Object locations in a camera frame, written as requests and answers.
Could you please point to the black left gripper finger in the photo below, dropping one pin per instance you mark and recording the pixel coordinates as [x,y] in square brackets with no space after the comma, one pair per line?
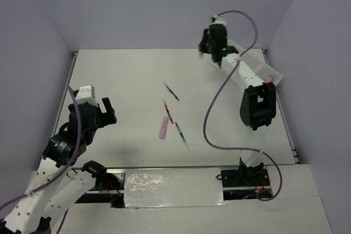
[110,116]
[107,104]

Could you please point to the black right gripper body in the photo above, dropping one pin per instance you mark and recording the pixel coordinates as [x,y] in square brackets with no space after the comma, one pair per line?
[205,46]

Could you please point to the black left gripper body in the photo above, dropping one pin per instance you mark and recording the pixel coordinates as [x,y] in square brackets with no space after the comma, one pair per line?
[103,119]

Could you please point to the purple highlighter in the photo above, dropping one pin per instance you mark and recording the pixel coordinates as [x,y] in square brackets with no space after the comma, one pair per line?
[163,129]

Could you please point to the red pen refill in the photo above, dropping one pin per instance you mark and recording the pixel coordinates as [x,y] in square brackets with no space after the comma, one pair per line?
[167,110]

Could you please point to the light blue pen refill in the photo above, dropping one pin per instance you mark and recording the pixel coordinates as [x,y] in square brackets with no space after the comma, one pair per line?
[181,135]

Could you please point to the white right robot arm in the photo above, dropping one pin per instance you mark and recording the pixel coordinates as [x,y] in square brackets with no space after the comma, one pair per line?
[258,103]

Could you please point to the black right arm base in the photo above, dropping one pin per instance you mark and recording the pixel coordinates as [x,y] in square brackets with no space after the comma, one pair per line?
[245,182]

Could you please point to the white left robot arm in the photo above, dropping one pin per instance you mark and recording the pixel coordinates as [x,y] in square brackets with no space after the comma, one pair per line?
[42,205]

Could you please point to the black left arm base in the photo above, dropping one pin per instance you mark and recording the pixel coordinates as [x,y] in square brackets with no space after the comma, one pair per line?
[108,187]

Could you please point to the white three-compartment tray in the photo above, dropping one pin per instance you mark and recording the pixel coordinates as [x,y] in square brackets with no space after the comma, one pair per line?
[263,67]

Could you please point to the dark blue pen refill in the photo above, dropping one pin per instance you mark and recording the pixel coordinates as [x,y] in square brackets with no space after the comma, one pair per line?
[171,91]

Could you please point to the silver tape sheet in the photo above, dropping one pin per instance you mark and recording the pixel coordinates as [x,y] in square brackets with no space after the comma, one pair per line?
[168,188]

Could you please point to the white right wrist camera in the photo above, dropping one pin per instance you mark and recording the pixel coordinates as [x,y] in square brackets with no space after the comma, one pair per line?
[218,20]

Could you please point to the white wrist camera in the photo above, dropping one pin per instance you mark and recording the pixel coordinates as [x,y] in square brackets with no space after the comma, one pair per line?
[86,94]
[218,20]

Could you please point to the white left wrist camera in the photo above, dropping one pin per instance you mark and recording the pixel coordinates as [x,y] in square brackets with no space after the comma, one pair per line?
[86,94]

